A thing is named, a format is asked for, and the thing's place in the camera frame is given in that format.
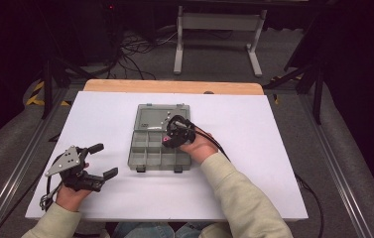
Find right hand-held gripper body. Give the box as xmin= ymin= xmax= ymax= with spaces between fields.
xmin=165 ymin=114 xmax=197 ymax=147

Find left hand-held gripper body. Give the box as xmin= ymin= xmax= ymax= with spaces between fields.
xmin=44 ymin=145 xmax=106 ymax=193

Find grey translucent compartment box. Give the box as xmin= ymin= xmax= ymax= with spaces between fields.
xmin=127 ymin=102 xmax=193 ymax=175

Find person's right hand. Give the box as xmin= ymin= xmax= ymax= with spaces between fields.
xmin=179 ymin=131 xmax=220 ymax=166

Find person's left hand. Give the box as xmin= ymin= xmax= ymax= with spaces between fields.
xmin=55 ymin=162 xmax=91 ymax=213

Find person's legs in jeans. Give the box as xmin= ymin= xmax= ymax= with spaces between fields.
xmin=110 ymin=221 xmax=213 ymax=238

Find yellow black hazard tape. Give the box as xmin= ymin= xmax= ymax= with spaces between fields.
xmin=25 ymin=80 xmax=72 ymax=108

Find black metal stand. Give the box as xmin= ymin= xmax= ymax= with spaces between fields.
xmin=262 ymin=49 xmax=325 ymax=126
xmin=41 ymin=56 xmax=89 ymax=121

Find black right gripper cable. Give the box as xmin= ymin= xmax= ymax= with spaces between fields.
xmin=176 ymin=120 xmax=325 ymax=238

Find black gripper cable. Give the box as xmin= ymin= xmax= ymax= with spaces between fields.
xmin=39 ymin=155 xmax=63 ymax=212
xmin=176 ymin=120 xmax=325 ymax=238

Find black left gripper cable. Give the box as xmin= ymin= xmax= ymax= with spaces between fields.
xmin=39 ymin=155 xmax=63 ymax=212

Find aluminium floor rail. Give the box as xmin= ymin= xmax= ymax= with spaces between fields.
xmin=298 ymin=93 xmax=374 ymax=238
xmin=0 ymin=86 xmax=70 ymax=238

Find tangle of black floor cables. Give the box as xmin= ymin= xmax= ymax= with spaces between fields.
xmin=106 ymin=28 xmax=178 ymax=81

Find white metal stand frame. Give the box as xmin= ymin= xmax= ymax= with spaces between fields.
xmin=173 ymin=5 xmax=269 ymax=79

